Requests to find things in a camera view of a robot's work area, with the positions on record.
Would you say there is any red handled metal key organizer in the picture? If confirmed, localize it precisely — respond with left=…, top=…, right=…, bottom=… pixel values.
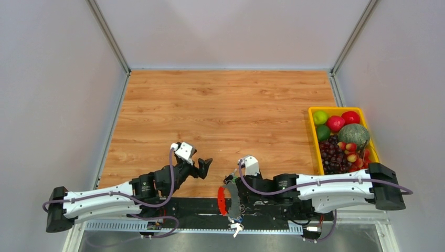
left=217, top=172, right=244, bottom=223

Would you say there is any key with black tag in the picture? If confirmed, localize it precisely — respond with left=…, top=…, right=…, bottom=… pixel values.
left=229, top=222, right=244, bottom=238

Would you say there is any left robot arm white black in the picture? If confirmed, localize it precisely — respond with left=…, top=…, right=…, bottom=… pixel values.
left=42, top=142, right=213, bottom=233

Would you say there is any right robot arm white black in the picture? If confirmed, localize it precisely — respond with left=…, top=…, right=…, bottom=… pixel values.
left=218, top=161, right=412, bottom=219

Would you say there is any key with blue tag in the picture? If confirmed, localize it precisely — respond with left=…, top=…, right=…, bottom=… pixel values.
left=231, top=216, right=243, bottom=223

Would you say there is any purple grape bunch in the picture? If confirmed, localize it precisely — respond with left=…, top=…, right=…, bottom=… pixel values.
left=319, top=134, right=352, bottom=175

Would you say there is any dark green lime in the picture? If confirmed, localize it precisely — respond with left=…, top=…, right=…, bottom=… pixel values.
left=315, top=124, right=331, bottom=141

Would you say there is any light green apple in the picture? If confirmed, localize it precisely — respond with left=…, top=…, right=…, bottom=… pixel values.
left=312, top=111, right=330, bottom=125

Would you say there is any red apple left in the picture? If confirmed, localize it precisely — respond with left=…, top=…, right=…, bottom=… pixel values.
left=325, top=115, right=345, bottom=133

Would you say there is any red apple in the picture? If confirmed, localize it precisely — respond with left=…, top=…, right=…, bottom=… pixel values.
left=325, top=115, right=345, bottom=133
left=341, top=111, right=361, bottom=125

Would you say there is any small red peaches cluster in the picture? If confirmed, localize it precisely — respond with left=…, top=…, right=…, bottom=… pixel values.
left=335, top=142, right=371, bottom=173

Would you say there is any green netted melon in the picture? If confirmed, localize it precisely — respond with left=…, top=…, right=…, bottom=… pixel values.
left=337, top=123, right=370, bottom=149

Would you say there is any yellow plastic fruit bin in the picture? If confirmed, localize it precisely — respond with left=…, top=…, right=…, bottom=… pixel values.
left=308, top=107, right=379, bottom=175

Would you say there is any red apple right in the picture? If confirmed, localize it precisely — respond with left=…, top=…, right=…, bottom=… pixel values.
left=341, top=111, right=361, bottom=125

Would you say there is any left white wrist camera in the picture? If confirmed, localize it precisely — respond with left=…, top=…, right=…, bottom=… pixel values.
left=170, top=142, right=197, bottom=166

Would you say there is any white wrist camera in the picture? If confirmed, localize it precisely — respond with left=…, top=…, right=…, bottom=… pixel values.
left=170, top=142, right=197, bottom=166
left=238, top=155, right=261, bottom=176

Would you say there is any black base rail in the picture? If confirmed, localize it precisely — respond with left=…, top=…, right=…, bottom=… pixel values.
left=129, top=198, right=334, bottom=229

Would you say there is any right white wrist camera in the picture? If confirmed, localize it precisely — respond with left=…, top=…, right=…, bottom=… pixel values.
left=238, top=155, right=261, bottom=176

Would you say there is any slotted white cable duct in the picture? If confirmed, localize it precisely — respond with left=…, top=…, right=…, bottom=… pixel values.
left=83, top=219, right=303, bottom=235

